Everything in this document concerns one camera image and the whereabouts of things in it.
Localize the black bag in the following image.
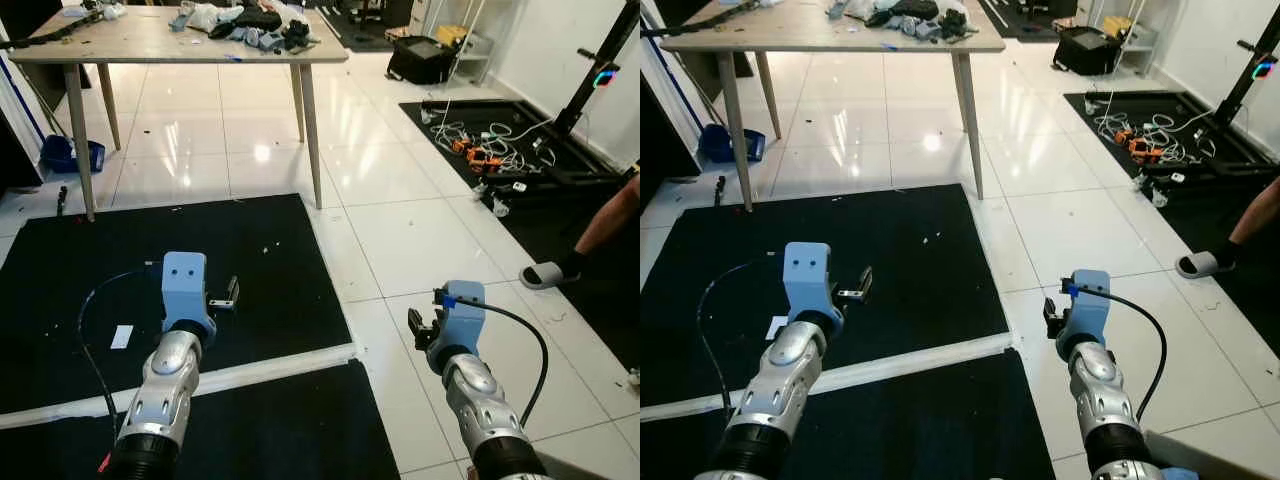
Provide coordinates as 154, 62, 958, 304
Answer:
1051, 25, 1124, 77
387, 35, 462, 87

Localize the black strap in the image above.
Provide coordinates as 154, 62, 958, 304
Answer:
640, 0, 773, 40
18, 4, 129, 48

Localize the blue plastic basin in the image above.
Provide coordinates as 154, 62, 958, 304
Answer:
40, 134, 107, 175
697, 124, 767, 165

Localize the grey slipper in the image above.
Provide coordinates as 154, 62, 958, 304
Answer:
1175, 249, 1238, 280
518, 258, 583, 292

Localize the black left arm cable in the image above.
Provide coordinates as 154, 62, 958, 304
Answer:
76, 264, 163, 446
696, 258, 787, 419

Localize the light blue right wrist camera mount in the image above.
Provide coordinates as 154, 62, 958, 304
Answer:
438, 280, 489, 359
1058, 269, 1112, 349

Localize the large black floor mat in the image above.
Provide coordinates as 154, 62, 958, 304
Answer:
640, 183, 1012, 408
0, 193, 357, 416

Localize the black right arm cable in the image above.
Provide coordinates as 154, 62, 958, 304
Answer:
1098, 284, 1170, 423
484, 298, 550, 431

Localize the black floor mat with cables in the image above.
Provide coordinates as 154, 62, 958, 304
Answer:
399, 97, 641, 371
1062, 89, 1280, 331

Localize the person's bare leg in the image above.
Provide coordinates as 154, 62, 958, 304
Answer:
574, 175, 641, 263
1228, 177, 1280, 267

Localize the grey cloth pile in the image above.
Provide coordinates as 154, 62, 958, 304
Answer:
826, 0, 883, 22
168, 3, 233, 33

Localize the white shelf rack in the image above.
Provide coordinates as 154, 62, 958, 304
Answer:
1090, 0, 1163, 77
430, 0, 497, 83

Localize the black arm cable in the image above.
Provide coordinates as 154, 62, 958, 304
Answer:
484, 298, 550, 431
696, 258, 787, 419
1098, 284, 1170, 423
76, 264, 163, 446

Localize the white cable bundle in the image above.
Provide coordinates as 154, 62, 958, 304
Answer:
420, 100, 557, 177
1090, 90, 1217, 167

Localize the white tape strip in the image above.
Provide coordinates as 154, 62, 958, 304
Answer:
0, 343, 359, 432
640, 332, 1014, 422

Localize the black stand with coloured light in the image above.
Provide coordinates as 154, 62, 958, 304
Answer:
545, 0, 641, 141
1208, 20, 1280, 136

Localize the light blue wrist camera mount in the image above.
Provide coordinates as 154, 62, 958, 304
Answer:
160, 251, 217, 338
438, 280, 489, 359
1058, 269, 1112, 349
782, 241, 847, 328

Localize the black cloth item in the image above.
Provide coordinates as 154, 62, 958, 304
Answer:
866, 0, 943, 29
208, 6, 285, 41

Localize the orange device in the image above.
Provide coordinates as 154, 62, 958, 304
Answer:
453, 135, 507, 169
1114, 128, 1167, 162

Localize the light blue left wrist camera mount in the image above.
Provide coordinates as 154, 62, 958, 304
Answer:
160, 251, 217, 338
782, 241, 847, 328

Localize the light wooden table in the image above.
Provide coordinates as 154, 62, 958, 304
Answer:
655, 0, 1007, 214
5, 3, 350, 223

